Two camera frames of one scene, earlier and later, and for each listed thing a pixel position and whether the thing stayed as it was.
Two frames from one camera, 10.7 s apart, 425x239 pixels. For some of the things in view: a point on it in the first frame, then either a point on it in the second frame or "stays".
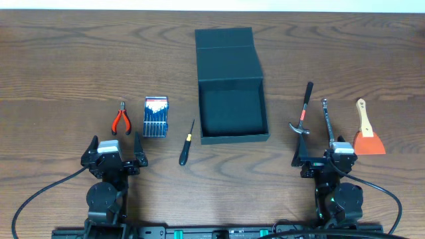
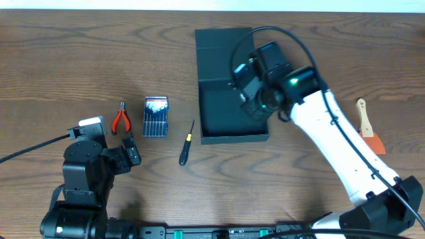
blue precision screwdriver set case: x=155 y=117 stays
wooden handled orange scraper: x=366 y=141 stays
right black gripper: x=321 y=166 to x=252 y=109
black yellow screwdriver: x=184 y=153 stays
